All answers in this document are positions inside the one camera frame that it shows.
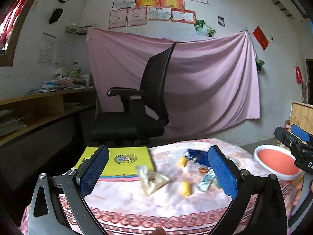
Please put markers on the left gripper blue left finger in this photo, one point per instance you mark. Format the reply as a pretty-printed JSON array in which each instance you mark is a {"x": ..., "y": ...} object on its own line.
[{"x": 46, "y": 214}]

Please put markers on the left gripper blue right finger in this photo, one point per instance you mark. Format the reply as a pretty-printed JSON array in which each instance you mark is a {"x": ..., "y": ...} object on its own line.
[{"x": 269, "y": 213}]

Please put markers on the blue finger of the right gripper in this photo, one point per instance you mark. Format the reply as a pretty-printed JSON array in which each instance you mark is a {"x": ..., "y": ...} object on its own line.
[
  {"x": 287, "y": 139},
  {"x": 302, "y": 134}
]

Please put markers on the white green wrapper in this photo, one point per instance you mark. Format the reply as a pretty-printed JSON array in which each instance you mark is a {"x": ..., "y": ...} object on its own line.
[{"x": 209, "y": 179}]

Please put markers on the yellow cylinder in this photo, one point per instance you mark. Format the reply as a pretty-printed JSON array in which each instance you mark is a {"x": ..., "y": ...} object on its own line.
[
  {"x": 185, "y": 189},
  {"x": 182, "y": 162}
]

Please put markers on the beige transparent wrapper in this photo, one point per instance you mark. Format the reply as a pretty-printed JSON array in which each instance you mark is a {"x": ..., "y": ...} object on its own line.
[{"x": 151, "y": 181}]

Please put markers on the blue snack bag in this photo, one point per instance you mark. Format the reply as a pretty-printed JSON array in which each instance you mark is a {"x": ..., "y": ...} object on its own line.
[{"x": 198, "y": 157}]

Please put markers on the red trash bucket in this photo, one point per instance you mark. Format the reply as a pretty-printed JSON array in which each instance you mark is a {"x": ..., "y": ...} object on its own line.
[{"x": 277, "y": 160}]

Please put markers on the person's right hand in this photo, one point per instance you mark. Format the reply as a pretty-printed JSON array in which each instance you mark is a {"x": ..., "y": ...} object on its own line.
[{"x": 297, "y": 185}]

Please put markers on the wooden cabinet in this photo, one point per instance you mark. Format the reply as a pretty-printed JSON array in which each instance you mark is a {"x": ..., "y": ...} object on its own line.
[{"x": 302, "y": 116}]

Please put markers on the red hanging ornament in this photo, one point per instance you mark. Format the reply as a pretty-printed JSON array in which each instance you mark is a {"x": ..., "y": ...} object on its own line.
[{"x": 298, "y": 75}]

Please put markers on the yellow book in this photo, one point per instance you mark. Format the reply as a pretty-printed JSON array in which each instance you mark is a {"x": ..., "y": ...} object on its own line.
[{"x": 122, "y": 163}]

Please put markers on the pink hanging sheet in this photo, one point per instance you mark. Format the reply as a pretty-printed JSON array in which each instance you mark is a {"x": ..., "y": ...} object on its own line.
[{"x": 211, "y": 84}]

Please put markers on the black office chair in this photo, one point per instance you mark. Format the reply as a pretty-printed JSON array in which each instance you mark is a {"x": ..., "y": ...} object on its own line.
[{"x": 145, "y": 114}]

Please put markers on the pile of papers on desk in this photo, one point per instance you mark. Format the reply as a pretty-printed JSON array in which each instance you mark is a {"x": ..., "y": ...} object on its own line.
[{"x": 65, "y": 79}]

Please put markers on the small black white photo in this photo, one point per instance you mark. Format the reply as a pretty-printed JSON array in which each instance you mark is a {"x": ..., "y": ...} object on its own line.
[{"x": 221, "y": 21}]

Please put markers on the red paper on wall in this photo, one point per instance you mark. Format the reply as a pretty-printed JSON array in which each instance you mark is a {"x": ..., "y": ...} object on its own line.
[{"x": 261, "y": 38}]

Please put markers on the green poster on wall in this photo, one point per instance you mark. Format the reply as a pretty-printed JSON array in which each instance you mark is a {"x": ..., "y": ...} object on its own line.
[{"x": 202, "y": 29}]

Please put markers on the black oval wall object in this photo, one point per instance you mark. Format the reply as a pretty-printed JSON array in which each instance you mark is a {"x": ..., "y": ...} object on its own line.
[{"x": 55, "y": 16}]

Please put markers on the wall certificates cluster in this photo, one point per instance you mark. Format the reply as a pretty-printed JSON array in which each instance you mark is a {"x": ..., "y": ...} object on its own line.
[{"x": 131, "y": 13}]

